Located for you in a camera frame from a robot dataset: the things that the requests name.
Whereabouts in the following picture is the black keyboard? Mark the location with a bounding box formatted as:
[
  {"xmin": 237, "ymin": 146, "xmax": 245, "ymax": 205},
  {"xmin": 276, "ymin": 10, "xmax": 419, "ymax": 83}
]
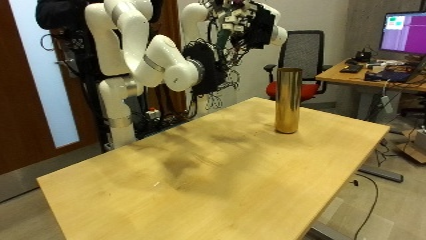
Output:
[{"xmin": 340, "ymin": 64, "xmax": 365, "ymax": 74}]

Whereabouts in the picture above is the black laptop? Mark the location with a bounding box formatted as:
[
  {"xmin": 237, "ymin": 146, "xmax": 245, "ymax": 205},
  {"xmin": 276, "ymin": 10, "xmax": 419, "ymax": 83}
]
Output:
[{"xmin": 364, "ymin": 56, "xmax": 426, "ymax": 84}]

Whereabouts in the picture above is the cardboard box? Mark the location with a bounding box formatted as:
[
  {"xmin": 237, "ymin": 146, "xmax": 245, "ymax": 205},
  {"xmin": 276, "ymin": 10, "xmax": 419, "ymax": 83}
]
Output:
[{"xmin": 396, "ymin": 129, "xmax": 426, "ymax": 164}]

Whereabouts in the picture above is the brown door frosted glass panel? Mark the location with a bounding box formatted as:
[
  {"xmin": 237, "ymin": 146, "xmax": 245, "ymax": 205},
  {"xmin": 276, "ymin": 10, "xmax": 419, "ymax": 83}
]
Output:
[{"xmin": 0, "ymin": 0, "xmax": 101, "ymax": 176}]

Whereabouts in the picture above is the white hanging power adapter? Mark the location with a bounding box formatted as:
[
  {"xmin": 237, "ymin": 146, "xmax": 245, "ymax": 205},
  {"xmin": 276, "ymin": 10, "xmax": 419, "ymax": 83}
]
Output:
[{"xmin": 380, "ymin": 95, "xmax": 396, "ymax": 114}]

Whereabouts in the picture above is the grey table foot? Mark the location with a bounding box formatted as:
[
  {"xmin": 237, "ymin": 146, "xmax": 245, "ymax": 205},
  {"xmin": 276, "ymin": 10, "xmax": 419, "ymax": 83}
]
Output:
[{"xmin": 357, "ymin": 164, "xmax": 405, "ymax": 184}]

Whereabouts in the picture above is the black floor cable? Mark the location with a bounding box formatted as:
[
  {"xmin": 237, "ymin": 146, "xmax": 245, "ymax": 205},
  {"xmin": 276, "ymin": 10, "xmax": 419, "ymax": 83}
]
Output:
[{"xmin": 350, "ymin": 173, "xmax": 381, "ymax": 240}]

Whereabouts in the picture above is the wooden office desk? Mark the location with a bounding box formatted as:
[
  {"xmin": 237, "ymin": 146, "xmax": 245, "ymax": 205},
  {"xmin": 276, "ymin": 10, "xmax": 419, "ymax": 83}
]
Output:
[{"xmin": 314, "ymin": 58, "xmax": 426, "ymax": 121}]

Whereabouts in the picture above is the black mesh red office chair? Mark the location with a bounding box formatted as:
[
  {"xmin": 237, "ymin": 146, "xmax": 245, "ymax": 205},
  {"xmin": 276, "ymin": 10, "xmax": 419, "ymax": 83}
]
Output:
[{"xmin": 262, "ymin": 30, "xmax": 333, "ymax": 103}]

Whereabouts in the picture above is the tall gold cylinder vase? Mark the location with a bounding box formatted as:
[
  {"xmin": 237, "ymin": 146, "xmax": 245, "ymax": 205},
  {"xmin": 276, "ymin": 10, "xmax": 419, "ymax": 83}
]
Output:
[{"xmin": 274, "ymin": 67, "xmax": 304, "ymax": 135}]

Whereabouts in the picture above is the red emergency stop button box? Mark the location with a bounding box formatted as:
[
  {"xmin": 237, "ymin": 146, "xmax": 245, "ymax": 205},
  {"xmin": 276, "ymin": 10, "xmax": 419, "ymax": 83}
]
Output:
[{"xmin": 145, "ymin": 107, "xmax": 163, "ymax": 121}]

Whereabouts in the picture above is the computer monitor purple screen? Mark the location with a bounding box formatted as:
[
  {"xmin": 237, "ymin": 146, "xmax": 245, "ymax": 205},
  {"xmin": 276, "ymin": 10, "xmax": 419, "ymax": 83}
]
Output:
[{"xmin": 378, "ymin": 11, "xmax": 426, "ymax": 56}]

